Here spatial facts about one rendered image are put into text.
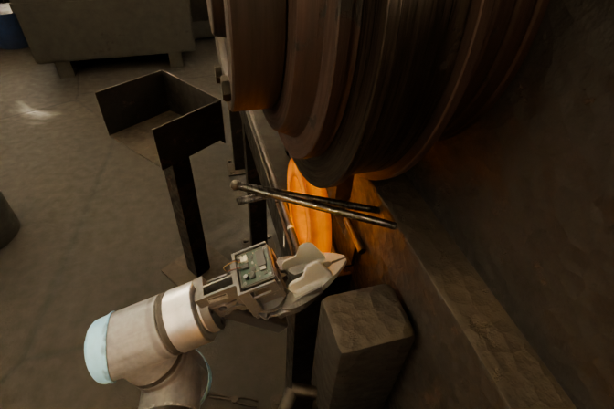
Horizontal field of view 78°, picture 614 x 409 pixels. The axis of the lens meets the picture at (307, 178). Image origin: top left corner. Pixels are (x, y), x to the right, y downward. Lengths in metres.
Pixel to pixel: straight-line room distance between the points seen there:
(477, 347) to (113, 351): 0.44
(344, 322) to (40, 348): 1.21
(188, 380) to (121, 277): 0.97
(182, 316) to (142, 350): 0.07
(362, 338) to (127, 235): 1.39
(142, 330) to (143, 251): 1.08
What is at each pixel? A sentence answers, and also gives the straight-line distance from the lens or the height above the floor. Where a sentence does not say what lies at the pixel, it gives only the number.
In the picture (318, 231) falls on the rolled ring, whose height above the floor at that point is 0.79.
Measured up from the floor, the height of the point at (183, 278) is 0.01.
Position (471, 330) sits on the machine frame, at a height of 0.87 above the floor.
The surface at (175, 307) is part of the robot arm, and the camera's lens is 0.57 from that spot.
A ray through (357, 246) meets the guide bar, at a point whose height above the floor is 0.76.
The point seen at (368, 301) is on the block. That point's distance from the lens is 0.50.
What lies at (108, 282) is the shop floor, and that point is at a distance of 1.61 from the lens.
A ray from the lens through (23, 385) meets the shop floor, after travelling 1.51.
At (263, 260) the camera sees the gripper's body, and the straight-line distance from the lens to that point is 0.53.
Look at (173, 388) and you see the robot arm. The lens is 0.67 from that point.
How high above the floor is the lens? 1.21
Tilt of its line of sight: 40 degrees down
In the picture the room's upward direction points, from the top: 3 degrees clockwise
